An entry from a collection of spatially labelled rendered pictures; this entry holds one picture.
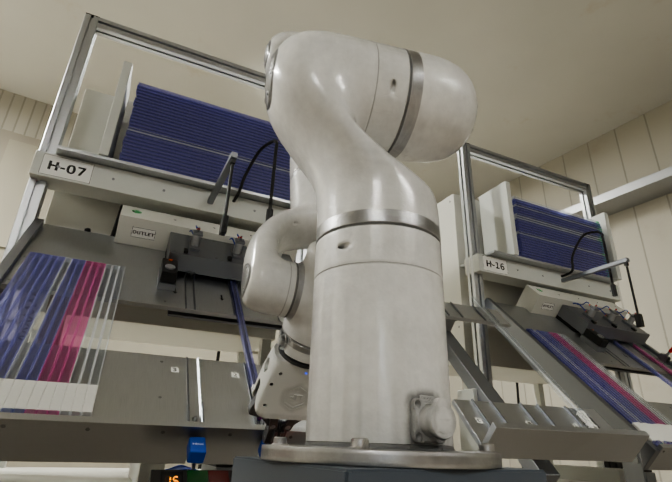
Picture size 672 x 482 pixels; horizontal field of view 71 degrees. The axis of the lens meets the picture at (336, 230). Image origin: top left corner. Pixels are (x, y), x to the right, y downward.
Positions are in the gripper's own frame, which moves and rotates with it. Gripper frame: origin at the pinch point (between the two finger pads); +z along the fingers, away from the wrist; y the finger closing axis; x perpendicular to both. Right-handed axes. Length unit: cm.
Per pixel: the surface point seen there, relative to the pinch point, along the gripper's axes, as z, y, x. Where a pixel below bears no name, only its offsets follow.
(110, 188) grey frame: -8, -34, 79
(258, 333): 25, 15, 70
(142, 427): 1.7, -18.9, 2.3
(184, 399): 3.4, -12.6, 10.9
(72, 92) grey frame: -27, -50, 100
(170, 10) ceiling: -63, -33, 264
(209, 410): 3.4, -8.6, 8.6
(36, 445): 5.5, -31.8, 2.3
